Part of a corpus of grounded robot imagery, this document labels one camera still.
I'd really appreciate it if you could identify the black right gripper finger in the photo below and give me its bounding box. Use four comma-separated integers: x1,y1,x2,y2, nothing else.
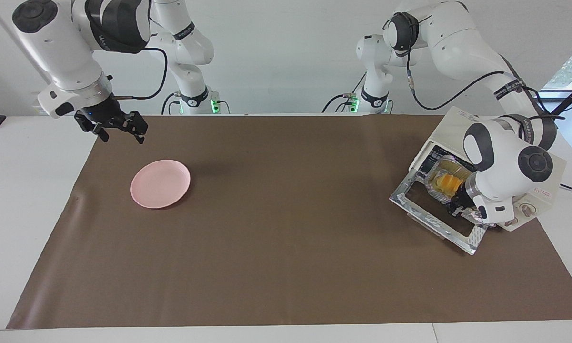
125,111,149,145
74,110,111,144

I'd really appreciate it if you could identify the golden twisted bread loaf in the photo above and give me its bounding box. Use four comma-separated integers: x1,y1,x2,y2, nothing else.
433,172,472,197

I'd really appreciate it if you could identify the silver aluminium foil tray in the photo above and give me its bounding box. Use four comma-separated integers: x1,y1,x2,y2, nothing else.
424,157,487,225

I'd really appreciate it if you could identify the cream toaster oven body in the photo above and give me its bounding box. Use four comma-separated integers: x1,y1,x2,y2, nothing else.
409,106,567,232

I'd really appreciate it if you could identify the pink round plate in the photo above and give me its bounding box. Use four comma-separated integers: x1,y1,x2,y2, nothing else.
130,160,191,209

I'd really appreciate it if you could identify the brown table mat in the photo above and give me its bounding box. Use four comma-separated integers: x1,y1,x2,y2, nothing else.
6,114,572,329

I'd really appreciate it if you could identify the black right base cable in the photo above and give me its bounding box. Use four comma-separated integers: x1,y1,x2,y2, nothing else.
161,92,181,115

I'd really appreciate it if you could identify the black base cable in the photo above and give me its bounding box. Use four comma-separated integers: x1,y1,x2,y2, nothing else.
321,92,359,115
161,92,181,115

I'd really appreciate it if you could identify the glass oven door silver frame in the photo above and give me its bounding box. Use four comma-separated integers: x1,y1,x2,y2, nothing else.
389,168,493,256

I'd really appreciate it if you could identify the oven wire rack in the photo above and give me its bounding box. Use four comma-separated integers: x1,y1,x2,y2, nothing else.
418,145,462,166

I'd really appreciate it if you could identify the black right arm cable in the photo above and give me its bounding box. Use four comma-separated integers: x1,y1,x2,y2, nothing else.
112,47,170,101

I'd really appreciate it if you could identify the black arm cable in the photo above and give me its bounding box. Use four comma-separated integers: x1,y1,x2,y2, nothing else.
112,47,170,101
406,14,566,120

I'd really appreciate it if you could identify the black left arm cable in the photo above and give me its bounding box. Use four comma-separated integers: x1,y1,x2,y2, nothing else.
406,14,566,120

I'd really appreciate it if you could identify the black left base cable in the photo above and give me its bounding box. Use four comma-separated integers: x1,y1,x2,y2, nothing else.
321,92,359,115

